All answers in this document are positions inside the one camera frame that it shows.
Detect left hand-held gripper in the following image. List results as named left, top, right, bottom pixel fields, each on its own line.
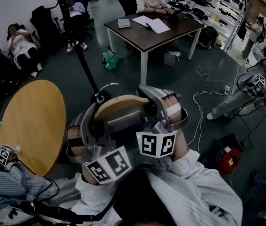
left=66, top=102, right=133, bottom=186

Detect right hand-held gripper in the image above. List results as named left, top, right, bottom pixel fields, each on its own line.
left=136, top=85, right=189, bottom=159

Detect wooden clothes hanger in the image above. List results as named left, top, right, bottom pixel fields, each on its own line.
left=94, top=82, right=150, bottom=124

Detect person's right forearm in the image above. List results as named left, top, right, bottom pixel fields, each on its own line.
left=170, top=129, right=221, bottom=197

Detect person's left forearm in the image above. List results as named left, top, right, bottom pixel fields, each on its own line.
left=75, top=169, right=122, bottom=221

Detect person's right hand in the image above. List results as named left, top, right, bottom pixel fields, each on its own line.
left=161, top=95, right=183, bottom=125

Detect person's left hand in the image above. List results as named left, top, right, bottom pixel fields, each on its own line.
left=66, top=125, right=87, bottom=157

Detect grey tote bag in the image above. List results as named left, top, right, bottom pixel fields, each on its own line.
left=163, top=50, right=182, bottom=67

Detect round wooden table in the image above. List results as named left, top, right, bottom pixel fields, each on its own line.
left=0, top=79, right=67, bottom=178

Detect green bag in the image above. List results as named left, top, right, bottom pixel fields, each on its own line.
left=100, top=50, right=125, bottom=72

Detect black coat rack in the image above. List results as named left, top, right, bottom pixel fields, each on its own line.
left=38, top=0, right=112, bottom=103

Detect dark rectangular table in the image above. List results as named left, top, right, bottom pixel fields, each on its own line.
left=104, top=11, right=204, bottom=86

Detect white paper sheets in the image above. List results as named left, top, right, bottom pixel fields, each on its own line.
left=131, top=15, right=171, bottom=34

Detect black flat box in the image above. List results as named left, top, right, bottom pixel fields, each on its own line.
left=218, top=132, right=245, bottom=153

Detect black backpack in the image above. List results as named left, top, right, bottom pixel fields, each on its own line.
left=198, top=25, right=218, bottom=50

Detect grey-blue notebook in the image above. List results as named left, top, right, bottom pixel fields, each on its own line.
left=117, top=18, right=132, bottom=29

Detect black laptop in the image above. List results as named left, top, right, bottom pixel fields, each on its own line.
left=158, top=8, right=183, bottom=19

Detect person's white striped shirt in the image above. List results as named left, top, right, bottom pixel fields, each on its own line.
left=71, top=149, right=243, bottom=226

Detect white shelving rack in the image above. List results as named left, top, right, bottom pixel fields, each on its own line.
left=170, top=0, right=253, bottom=53

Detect white cable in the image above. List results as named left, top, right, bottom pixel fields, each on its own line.
left=192, top=66, right=240, bottom=152

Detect gold bracelet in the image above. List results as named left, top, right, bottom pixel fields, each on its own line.
left=172, top=148, right=191, bottom=158

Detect black body strap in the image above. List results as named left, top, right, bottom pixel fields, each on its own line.
left=9, top=195, right=125, bottom=225

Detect red cable reel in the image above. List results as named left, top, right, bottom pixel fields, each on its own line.
left=217, top=147, right=241, bottom=175

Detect black floor cables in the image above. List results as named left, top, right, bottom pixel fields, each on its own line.
left=236, top=72, right=266, bottom=151

